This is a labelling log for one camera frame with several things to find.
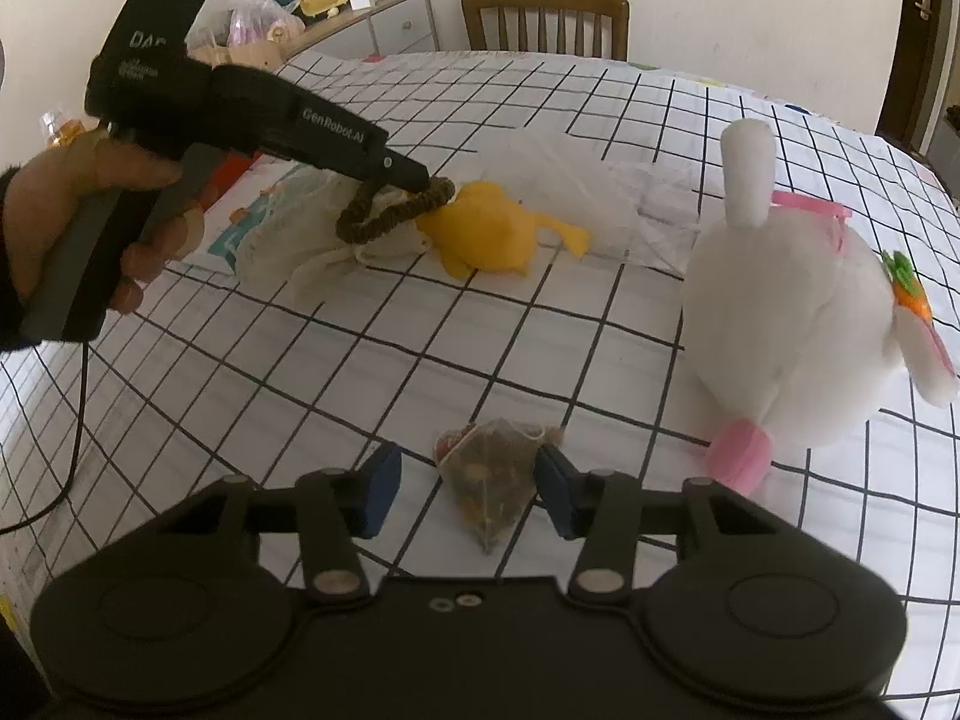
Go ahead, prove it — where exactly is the dark wooden door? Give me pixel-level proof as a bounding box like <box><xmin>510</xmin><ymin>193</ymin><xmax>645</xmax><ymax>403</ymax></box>
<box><xmin>877</xmin><ymin>0</ymin><xmax>960</xmax><ymax>158</ymax></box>

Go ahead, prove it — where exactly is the red storage box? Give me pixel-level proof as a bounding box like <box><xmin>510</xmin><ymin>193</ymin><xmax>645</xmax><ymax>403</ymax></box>
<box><xmin>196</xmin><ymin>152</ymin><xmax>252</xmax><ymax>209</ymax></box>

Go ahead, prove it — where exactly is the person's left forearm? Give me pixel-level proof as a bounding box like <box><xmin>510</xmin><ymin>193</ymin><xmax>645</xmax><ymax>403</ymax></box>
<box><xmin>0</xmin><ymin>165</ymin><xmax>46</xmax><ymax>352</ymax></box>

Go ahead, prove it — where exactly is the brown scrunchie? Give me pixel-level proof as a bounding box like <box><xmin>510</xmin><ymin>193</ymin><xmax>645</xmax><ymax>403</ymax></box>
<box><xmin>336</xmin><ymin>176</ymin><xmax>456</xmax><ymax>245</ymax></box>

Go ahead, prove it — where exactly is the pyramid tea bag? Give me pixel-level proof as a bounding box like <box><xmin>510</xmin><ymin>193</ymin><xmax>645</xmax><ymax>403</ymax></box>
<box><xmin>433</xmin><ymin>418</ymin><xmax>565</xmax><ymax>557</ymax></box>

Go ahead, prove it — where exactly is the black cable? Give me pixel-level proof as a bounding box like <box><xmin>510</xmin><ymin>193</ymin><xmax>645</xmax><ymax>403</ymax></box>
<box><xmin>0</xmin><ymin>336</ymin><xmax>89</xmax><ymax>537</ymax></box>

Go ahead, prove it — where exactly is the wooden chair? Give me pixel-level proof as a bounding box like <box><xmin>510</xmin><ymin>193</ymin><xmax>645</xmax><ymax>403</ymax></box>
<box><xmin>460</xmin><ymin>0</ymin><xmax>631</xmax><ymax>61</ymax></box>

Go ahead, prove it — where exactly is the white wood-topped sideboard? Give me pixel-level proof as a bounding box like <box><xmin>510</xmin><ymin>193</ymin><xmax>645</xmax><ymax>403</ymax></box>
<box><xmin>277</xmin><ymin>0</ymin><xmax>440</xmax><ymax>61</ymax></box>

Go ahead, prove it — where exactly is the teal tissue packet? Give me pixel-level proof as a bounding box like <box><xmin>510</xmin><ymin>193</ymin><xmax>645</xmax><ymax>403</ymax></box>
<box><xmin>204</xmin><ymin>191</ymin><xmax>282</xmax><ymax>265</ymax></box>

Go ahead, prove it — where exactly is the plastic bag of sweets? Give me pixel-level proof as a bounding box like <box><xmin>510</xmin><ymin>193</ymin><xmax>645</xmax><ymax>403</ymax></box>
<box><xmin>225</xmin><ymin>0</ymin><xmax>297</xmax><ymax>53</ymax></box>

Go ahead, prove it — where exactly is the wooden crate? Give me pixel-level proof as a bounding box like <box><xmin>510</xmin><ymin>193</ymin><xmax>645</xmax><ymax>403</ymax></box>
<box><xmin>187</xmin><ymin>34</ymin><xmax>282</xmax><ymax>68</ymax></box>

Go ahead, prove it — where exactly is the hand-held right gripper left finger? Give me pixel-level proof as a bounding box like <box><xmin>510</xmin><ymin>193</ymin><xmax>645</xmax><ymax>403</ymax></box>
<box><xmin>161</xmin><ymin>441</ymin><xmax>404</xmax><ymax>605</ymax></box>

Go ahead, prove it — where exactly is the bottle of yellow liquid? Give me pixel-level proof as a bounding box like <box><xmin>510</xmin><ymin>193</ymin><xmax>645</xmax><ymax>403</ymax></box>
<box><xmin>41</xmin><ymin>111</ymin><xmax>95</xmax><ymax>149</ymax></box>

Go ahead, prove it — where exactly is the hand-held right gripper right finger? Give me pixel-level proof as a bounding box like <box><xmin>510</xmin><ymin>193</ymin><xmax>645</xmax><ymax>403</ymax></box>
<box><xmin>534</xmin><ymin>444</ymin><xmax>781</xmax><ymax>605</ymax></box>

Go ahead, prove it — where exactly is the person's left hand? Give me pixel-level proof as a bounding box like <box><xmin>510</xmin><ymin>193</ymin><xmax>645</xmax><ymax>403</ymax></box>
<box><xmin>0</xmin><ymin>131</ymin><xmax>205</xmax><ymax>314</ymax></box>

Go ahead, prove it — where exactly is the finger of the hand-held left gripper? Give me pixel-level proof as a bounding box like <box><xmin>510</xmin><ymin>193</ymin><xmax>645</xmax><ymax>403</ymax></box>
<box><xmin>358</xmin><ymin>148</ymin><xmax>434</xmax><ymax>196</ymax></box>

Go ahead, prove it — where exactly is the white plush toy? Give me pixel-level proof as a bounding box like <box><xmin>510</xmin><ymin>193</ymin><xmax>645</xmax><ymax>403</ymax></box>
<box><xmin>686</xmin><ymin>118</ymin><xmax>960</xmax><ymax>496</ymax></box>

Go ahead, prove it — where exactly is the white mesh cloth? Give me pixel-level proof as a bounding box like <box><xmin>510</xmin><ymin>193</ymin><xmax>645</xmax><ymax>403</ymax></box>
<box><xmin>238</xmin><ymin>165</ymin><xmax>432</xmax><ymax>305</ymax></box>

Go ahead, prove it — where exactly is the yellow rubber duck toy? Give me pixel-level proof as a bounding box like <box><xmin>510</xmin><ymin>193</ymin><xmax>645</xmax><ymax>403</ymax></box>
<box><xmin>416</xmin><ymin>180</ymin><xmax>593</xmax><ymax>277</ymax></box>

